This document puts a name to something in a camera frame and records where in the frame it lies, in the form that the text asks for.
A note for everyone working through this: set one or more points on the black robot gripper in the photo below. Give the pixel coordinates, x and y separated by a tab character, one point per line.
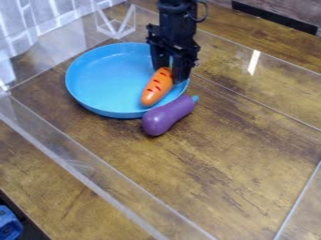
171	38

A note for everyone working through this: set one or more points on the orange toy carrot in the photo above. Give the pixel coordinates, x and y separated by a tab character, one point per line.
159	86

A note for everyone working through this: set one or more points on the blue round plastic tray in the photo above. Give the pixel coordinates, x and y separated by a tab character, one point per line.
106	79

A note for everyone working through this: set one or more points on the purple toy eggplant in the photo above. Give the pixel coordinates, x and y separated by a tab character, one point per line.
163	117

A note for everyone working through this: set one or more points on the black baseboard strip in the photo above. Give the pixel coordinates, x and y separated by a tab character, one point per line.
276	18

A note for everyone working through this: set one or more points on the white patterned curtain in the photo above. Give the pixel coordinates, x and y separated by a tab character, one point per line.
27	19

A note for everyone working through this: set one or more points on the blue object at corner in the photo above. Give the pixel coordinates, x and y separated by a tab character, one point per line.
11	227

